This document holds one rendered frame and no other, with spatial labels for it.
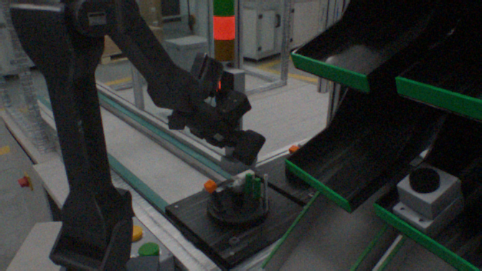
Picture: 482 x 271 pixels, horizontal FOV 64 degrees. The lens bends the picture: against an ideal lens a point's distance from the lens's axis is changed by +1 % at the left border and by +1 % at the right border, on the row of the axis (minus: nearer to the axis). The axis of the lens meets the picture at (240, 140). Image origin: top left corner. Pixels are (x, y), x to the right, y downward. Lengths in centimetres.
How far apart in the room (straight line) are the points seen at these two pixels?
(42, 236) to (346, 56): 85
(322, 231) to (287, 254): 7
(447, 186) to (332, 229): 26
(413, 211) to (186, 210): 54
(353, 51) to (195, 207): 52
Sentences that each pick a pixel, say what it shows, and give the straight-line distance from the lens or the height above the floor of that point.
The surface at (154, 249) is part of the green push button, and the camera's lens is 79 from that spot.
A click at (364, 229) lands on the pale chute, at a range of 64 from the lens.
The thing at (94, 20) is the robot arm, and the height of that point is 143.
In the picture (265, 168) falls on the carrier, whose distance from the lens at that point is 103.
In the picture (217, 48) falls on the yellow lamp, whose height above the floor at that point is 129.
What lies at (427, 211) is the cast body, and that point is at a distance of 46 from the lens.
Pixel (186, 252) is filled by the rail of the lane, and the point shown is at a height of 95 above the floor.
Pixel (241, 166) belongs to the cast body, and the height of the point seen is 109.
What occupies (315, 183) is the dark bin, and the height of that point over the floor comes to 120.
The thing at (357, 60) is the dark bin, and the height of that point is 137.
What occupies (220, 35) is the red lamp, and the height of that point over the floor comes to 132.
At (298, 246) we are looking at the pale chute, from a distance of 69.
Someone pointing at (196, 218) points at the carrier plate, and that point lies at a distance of 85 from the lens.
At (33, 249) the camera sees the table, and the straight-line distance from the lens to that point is 106.
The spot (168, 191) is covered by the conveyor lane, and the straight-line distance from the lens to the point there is 105.
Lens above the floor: 148
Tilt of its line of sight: 26 degrees down
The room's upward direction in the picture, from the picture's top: straight up
